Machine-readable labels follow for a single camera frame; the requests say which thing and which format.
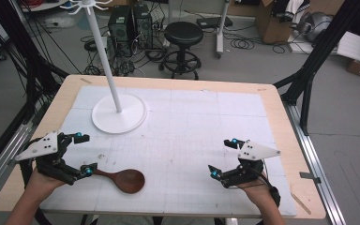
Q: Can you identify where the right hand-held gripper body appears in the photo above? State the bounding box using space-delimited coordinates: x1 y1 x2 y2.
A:
219 139 282 189

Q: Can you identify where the person's right hand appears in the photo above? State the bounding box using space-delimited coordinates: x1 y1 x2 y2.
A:
236 174 278 208

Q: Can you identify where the person's left hand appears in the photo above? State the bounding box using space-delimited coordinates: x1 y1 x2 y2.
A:
27 167 68 203

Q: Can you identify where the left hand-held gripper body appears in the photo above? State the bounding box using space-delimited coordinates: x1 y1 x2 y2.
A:
14 130 83 187

